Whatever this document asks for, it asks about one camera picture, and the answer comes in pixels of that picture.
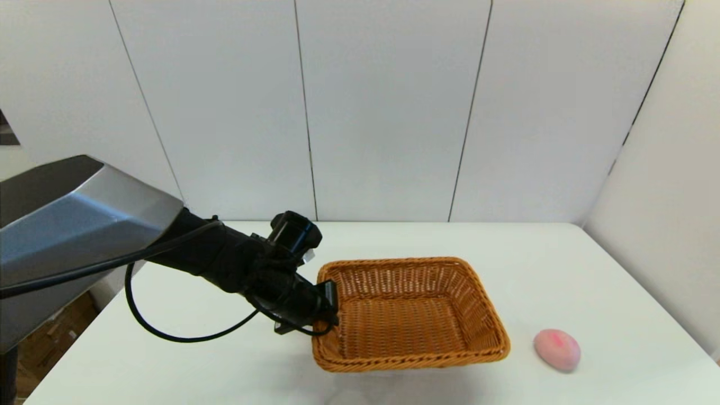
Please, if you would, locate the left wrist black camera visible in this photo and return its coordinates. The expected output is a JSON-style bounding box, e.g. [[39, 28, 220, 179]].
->
[[268, 211, 323, 263]]

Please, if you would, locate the brown woven wicker basket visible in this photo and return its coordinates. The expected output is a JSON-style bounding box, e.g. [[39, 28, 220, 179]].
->
[[311, 257, 511, 374]]

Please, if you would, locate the brown cardboard box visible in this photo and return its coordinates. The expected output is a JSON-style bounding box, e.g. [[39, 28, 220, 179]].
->
[[66, 291, 100, 334], [16, 312, 95, 392]]

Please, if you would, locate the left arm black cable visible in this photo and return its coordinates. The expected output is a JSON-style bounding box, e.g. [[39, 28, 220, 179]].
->
[[0, 219, 336, 344]]

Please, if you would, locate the pink peach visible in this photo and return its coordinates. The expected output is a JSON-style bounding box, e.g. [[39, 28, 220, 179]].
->
[[533, 328, 582, 372]]

